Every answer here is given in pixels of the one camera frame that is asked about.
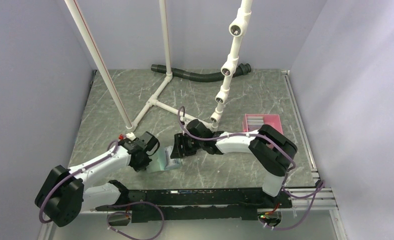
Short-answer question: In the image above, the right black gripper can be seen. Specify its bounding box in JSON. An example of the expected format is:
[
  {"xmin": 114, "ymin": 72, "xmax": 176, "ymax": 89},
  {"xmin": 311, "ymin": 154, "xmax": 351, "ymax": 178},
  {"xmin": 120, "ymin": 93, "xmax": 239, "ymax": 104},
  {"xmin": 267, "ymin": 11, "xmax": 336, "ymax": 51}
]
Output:
[{"xmin": 170, "ymin": 132, "xmax": 205, "ymax": 159}]

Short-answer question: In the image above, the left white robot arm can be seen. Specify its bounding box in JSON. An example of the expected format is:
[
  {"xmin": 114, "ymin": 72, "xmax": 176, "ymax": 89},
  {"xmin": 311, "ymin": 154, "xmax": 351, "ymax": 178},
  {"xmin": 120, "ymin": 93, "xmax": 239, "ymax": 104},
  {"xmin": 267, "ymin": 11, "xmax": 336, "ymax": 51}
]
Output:
[{"xmin": 34, "ymin": 131, "xmax": 161, "ymax": 227}]

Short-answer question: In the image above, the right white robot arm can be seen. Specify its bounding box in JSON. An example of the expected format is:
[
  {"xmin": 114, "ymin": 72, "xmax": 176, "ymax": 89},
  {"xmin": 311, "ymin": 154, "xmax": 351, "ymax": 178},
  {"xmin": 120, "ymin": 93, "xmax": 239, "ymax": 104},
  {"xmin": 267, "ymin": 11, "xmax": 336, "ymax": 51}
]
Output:
[{"xmin": 170, "ymin": 119, "xmax": 298, "ymax": 208}]

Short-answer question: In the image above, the grey card stack in tray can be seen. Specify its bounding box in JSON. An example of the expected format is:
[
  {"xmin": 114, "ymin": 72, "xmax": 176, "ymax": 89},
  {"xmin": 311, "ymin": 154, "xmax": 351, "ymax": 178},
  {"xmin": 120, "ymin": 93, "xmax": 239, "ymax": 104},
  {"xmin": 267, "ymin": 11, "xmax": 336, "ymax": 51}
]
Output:
[{"xmin": 245, "ymin": 115, "xmax": 265, "ymax": 132}]

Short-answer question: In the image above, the pink plastic card tray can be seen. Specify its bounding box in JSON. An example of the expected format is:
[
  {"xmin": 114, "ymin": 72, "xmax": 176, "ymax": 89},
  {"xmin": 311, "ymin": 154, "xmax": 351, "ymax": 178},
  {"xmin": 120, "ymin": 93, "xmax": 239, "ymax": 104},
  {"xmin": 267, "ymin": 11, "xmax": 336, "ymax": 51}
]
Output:
[{"xmin": 242, "ymin": 113, "xmax": 284, "ymax": 134}]

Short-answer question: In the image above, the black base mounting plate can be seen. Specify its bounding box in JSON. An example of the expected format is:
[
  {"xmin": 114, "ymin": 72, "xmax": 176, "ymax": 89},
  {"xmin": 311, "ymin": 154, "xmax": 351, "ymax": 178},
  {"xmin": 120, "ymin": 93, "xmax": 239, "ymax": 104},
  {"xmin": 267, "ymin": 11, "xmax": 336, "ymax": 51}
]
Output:
[{"xmin": 96, "ymin": 180, "xmax": 292, "ymax": 223}]

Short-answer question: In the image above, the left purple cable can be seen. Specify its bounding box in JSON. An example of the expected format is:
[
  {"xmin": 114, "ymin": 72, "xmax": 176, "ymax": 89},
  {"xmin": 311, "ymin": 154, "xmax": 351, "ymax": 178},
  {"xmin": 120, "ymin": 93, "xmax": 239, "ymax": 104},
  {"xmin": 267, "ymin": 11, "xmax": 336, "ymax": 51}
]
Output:
[{"xmin": 37, "ymin": 140, "xmax": 165, "ymax": 240}]

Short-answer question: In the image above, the white PVC pipe frame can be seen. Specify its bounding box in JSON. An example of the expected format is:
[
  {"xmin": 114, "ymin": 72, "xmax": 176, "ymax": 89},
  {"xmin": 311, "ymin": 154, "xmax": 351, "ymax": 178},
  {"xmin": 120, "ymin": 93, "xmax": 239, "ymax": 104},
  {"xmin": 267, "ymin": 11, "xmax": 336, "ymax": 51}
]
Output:
[{"xmin": 64, "ymin": 0, "xmax": 253, "ymax": 133}]

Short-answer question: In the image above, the black corrugated hose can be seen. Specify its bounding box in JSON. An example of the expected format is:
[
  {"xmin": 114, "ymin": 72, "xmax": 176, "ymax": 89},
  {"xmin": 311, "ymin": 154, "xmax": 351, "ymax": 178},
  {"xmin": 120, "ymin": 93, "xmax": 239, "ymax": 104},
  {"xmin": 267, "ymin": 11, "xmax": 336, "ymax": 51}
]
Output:
[{"xmin": 150, "ymin": 63, "xmax": 252, "ymax": 84}]

